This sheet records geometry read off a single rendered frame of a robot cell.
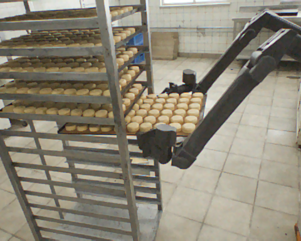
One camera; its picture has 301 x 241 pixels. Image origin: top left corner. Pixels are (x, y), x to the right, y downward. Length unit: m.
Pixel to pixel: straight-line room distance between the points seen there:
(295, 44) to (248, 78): 0.14
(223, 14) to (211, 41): 0.55
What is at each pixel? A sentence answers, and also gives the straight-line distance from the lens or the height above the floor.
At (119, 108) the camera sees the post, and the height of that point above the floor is 1.12.
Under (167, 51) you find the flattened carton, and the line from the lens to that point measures 5.80.
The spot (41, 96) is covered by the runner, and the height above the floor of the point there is 1.15.
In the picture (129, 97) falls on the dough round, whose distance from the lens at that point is 1.20.
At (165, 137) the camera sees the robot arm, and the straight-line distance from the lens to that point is 0.84.
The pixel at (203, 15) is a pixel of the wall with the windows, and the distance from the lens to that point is 5.71.
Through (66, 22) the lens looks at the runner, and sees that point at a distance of 0.96.
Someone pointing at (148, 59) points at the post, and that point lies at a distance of 1.33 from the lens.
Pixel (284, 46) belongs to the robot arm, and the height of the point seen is 1.34.
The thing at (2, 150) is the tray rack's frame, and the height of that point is 0.88.
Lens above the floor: 1.51
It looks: 28 degrees down
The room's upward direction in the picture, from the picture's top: 5 degrees counter-clockwise
